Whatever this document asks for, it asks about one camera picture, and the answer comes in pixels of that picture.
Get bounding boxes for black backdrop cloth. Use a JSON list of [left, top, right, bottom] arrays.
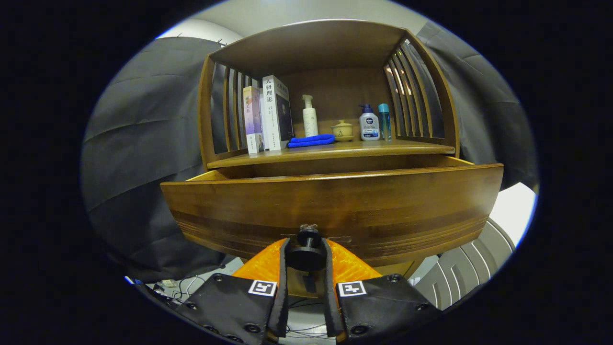
[[80, 22, 539, 283]]

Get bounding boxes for teal slim bottle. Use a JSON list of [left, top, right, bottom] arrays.
[[378, 103, 392, 141]]

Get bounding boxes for wooden cabinet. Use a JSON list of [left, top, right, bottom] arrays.
[[197, 19, 460, 298]]

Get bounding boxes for yellow lidded teacup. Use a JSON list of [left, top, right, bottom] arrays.
[[330, 119, 356, 143]]

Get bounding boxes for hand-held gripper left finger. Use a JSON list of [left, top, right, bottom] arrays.
[[175, 237, 292, 345]]

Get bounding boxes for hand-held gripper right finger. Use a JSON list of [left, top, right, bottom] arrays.
[[320, 237, 443, 343]]

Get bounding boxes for purple book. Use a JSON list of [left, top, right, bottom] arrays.
[[243, 85, 265, 154]]

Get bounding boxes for white lotion bottle blue cap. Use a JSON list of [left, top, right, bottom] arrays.
[[359, 104, 381, 141]]

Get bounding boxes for white pump bottle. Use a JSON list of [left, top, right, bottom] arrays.
[[302, 94, 319, 138]]

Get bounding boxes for black floor cables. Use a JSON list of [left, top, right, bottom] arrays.
[[144, 275, 235, 303]]

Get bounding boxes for wooden drawer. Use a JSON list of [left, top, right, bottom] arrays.
[[160, 156, 504, 266]]

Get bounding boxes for blue cloth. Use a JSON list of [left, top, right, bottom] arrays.
[[287, 134, 336, 149]]

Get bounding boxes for white book with portrait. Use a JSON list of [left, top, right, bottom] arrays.
[[261, 75, 295, 152]]

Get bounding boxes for black drawer knob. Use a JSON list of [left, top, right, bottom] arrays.
[[286, 224, 328, 272]]

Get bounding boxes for white side table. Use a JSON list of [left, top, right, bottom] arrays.
[[488, 182, 538, 247]]

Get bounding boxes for wooden countertop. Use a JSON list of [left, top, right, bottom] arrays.
[[207, 139, 456, 169]]

